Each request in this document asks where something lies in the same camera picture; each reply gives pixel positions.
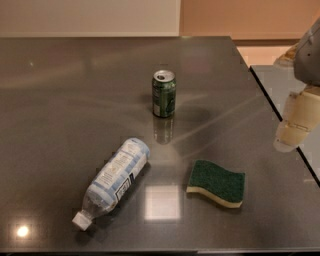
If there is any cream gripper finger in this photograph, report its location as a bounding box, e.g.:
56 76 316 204
273 44 298 68
274 85 320 153

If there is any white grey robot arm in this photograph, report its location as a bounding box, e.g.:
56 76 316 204
274 18 320 152

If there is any green soda can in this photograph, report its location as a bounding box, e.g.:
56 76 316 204
152 70 176 118

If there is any clear bottle with blue label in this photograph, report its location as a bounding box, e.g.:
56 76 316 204
72 138 150 231

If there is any grey side table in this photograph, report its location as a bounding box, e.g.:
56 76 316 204
250 65 320 183

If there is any green and yellow sponge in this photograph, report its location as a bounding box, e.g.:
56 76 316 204
186 160 245 209

